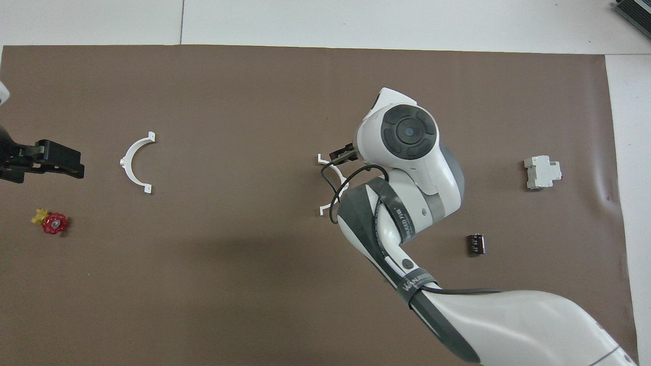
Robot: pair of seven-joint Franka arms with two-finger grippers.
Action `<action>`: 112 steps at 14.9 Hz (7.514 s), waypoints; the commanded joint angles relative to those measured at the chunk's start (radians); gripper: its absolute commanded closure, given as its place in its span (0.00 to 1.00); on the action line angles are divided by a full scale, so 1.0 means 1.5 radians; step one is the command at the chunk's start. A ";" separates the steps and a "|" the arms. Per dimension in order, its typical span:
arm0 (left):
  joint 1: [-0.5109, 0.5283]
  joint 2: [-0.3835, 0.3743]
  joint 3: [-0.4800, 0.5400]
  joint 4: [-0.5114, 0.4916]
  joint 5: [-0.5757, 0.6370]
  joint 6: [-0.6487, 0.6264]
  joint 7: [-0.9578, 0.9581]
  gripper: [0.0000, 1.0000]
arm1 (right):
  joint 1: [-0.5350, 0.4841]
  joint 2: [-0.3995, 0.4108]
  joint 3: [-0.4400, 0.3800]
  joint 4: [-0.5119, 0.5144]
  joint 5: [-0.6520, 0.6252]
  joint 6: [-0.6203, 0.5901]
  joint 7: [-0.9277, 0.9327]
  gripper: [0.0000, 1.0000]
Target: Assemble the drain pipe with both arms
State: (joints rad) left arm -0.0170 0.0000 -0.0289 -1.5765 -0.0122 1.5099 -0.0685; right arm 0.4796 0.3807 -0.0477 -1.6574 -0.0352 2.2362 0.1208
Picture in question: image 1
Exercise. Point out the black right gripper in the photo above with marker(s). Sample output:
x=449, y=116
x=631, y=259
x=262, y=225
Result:
x=343, y=152

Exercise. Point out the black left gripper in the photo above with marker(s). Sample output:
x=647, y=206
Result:
x=18, y=160

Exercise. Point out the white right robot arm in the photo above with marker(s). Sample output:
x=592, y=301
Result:
x=422, y=168

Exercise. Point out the dark cylindrical capacitor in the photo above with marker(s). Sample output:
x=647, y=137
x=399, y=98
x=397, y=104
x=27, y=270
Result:
x=476, y=244

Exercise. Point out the brown table mat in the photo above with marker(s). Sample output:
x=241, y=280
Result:
x=229, y=279

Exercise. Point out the white circuit breaker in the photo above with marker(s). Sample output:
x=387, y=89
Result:
x=539, y=173

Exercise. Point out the grey ribbed device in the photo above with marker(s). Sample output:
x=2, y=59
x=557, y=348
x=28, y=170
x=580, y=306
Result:
x=635, y=14

